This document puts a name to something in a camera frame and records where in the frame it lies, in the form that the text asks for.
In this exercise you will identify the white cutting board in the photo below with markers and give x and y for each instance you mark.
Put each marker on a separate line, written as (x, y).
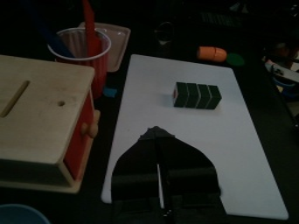
(233, 145)

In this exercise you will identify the light blue bowl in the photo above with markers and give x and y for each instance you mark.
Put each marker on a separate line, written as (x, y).
(18, 215)

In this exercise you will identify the red plastic cup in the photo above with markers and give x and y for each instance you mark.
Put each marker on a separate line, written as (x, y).
(99, 70)

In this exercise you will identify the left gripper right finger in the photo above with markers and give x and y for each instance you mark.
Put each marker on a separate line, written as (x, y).
(191, 180)

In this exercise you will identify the small blue block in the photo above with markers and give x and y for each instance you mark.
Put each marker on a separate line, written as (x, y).
(109, 92)

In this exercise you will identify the wooden box with red drawer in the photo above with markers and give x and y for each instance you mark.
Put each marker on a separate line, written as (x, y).
(38, 116)

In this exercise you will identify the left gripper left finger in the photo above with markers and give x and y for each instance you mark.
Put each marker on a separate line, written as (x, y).
(136, 180)

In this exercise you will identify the green toy carrot top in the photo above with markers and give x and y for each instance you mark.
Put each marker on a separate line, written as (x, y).
(235, 59)

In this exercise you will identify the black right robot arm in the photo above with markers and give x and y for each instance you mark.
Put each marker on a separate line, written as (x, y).
(281, 73)

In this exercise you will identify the toy sushi roll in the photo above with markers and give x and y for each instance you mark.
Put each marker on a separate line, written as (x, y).
(196, 95)

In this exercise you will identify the pink square plate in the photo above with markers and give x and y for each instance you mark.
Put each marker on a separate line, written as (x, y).
(119, 43)

